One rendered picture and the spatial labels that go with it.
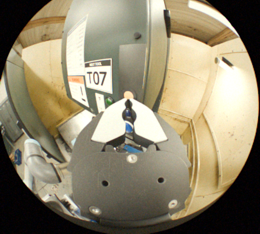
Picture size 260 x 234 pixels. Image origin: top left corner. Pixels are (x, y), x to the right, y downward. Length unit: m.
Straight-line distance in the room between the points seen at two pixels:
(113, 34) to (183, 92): 1.16
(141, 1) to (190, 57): 1.10
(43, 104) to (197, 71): 2.26
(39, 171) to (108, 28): 0.46
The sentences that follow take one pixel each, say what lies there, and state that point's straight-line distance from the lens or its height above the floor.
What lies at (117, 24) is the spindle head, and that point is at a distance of 0.16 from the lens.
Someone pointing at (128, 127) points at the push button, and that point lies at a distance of 0.17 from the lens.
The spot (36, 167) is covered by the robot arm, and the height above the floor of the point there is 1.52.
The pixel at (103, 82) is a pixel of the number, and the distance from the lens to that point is 0.17.
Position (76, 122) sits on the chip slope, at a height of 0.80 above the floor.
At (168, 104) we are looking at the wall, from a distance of 1.27.
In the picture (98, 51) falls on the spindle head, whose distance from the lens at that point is 0.18.
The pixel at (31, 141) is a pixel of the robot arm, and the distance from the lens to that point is 0.49.
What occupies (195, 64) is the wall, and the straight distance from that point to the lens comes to 1.22.
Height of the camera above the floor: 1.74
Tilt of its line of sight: 32 degrees down
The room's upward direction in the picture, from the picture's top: 3 degrees clockwise
